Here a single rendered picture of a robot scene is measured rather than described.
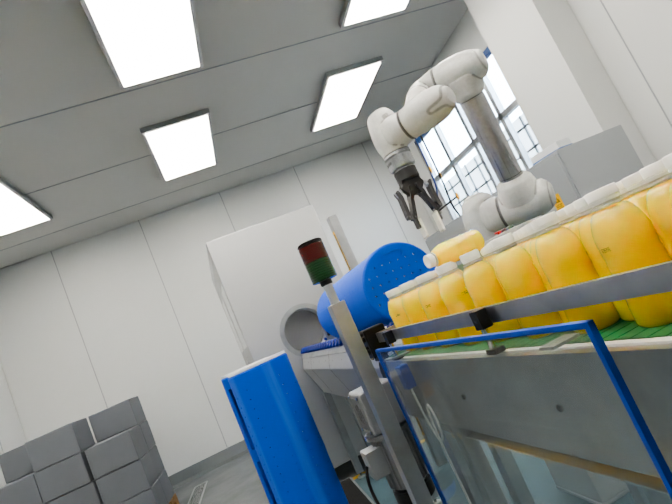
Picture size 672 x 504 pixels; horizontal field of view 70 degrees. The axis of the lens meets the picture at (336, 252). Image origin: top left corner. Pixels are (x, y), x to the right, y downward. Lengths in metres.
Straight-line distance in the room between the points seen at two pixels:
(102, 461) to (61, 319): 2.72
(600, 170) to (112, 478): 4.39
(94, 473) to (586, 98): 4.99
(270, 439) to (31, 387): 5.31
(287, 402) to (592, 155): 2.25
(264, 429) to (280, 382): 0.20
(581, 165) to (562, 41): 1.47
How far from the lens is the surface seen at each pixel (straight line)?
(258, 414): 2.17
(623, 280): 0.64
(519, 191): 2.12
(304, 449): 2.19
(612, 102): 4.39
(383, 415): 1.15
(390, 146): 1.57
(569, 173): 3.14
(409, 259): 1.70
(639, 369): 0.66
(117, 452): 4.85
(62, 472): 4.99
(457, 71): 2.04
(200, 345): 6.75
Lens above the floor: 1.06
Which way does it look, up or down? 7 degrees up
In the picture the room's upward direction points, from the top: 24 degrees counter-clockwise
